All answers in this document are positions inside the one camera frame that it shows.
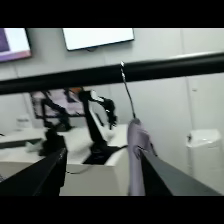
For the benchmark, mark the white bin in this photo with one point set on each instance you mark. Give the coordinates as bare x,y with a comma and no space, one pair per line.
206,156

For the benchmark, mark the wall screen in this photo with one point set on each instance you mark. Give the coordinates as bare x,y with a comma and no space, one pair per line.
13,43
98,38

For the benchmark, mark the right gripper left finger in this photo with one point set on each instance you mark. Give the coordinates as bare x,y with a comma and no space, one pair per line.
40,176

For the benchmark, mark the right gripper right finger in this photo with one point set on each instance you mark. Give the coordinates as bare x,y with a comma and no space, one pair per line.
166,180

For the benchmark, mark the purple printed shirt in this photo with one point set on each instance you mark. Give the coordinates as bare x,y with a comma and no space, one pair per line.
136,150

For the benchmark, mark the black background robot arm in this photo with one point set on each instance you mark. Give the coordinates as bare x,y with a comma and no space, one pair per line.
95,126

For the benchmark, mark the black hanging rail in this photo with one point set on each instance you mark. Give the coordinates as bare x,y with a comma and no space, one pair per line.
100,75

